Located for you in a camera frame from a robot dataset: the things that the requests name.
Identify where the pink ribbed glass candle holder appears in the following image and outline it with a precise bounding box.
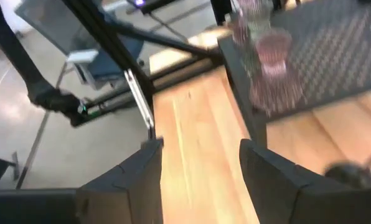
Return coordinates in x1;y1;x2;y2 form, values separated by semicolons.
249;28;305;116
235;0;272;30

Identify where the blue chair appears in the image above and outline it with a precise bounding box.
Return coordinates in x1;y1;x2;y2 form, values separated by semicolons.
65;39;144;91

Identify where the black candlestick holder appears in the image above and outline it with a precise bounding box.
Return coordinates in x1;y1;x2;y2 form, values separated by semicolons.
324;148;371;190

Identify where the black perforated metal shelf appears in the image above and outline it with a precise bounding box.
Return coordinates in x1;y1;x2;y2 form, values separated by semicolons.
218;0;371;147

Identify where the silver frame bracket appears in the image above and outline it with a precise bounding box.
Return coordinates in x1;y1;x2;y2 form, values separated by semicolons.
124;68;156;131

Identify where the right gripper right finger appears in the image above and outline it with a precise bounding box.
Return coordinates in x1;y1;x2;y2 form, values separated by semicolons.
238;138;330;224

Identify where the black aluminium table frame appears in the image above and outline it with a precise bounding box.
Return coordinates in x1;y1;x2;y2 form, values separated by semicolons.
59;0;227;141

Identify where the dark grey side table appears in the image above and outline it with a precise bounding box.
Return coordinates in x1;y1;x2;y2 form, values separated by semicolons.
14;0;144;63

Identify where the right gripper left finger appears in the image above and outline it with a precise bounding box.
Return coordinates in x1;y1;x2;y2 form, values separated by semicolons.
75;138;165;224

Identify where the black device with purple light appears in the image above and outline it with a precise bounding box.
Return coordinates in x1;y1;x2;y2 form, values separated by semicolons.
126;0;182;15

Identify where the green ribbed glass candle holder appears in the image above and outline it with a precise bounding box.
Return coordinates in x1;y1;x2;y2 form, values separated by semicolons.
230;17;261;80

